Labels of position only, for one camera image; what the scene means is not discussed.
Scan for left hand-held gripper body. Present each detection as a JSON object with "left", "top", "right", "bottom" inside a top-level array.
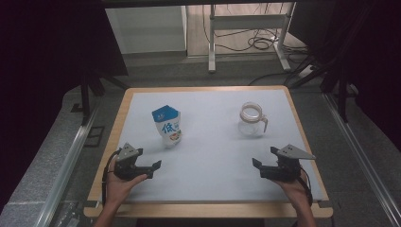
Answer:
[{"left": 113, "top": 142, "right": 149, "bottom": 183}]

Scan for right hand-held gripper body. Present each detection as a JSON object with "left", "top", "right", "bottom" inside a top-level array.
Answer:
[{"left": 259, "top": 144, "right": 317, "bottom": 183}]

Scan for clear glass jar with lid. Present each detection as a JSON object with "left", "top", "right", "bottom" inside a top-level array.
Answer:
[{"left": 237, "top": 101, "right": 270, "bottom": 137}]

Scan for white and blue salt bag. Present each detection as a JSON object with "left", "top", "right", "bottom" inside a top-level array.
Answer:
[{"left": 151, "top": 104, "right": 183, "bottom": 149}]

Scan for person's left hand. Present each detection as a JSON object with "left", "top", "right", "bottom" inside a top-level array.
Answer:
[{"left": 105, "top": 154, "right": 148, "bottom": 206}]

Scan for person's right hand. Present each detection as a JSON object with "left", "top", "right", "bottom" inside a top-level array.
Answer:
[{"left": 273, "top": 168, "right": 312, "bottom": 206}]

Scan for white table mat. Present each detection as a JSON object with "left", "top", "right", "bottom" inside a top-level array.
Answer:
[{"left": 99, "top": 89, "right": 325, "bottom": 203}]

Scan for black tripod stand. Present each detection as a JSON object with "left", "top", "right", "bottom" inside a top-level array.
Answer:
[
  {"left": 70, "top": 71, "right": 131, "bottom": 126},
  {"left": 283, "top": 53, "right": 352, "bottom": 124}
]

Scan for white power strip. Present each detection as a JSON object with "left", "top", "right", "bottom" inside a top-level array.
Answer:
[{"left": 296, "top": 64, "right": 315, "bottom": 79}]

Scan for black curtain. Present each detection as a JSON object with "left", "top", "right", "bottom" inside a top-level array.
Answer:
[
  {"left": 0, "top": 0, "right": 130, "bottom": 211},
  {"left": 288, "top": 0, "right": 401, "bottom": 152}
]

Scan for white cabinet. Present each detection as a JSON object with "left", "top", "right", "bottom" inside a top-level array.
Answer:
[{"left": 104, "top": 5, "right": 188, "bottom": 55}]

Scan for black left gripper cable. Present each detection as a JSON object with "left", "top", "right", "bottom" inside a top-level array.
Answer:
[{"left": 101, "top": 148, "right": 123, "bottom": 206}]

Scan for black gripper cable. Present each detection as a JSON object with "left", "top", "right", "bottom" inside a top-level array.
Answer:
[
  {"left": 297, "top": 168, "right": 314, "bottom": 208},
  {"left": 101, "top": 148, "right": 123, "bottom": 206}
]

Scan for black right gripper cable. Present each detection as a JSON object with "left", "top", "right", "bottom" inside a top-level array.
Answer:
[{"left": 297, "top": 168, "right": 314, "bottom": 208}]

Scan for aluminium rail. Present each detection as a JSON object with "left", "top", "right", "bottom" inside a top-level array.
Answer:
[
  {"left": 33, "top": 96, "right": 106, "bottom": 227},
  {"left": 323, "top": 92, "right": 401, "bottom": 227}
]

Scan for black floor cables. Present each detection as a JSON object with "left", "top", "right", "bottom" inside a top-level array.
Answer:
[{"left": 201, "top": 4, "right": 311, "bottom": 55}]

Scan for white metal desk frame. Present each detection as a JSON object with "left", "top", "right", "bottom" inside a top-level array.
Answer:
[{"left": 207, "top": 2, "right": 297, "bottom": 74}]

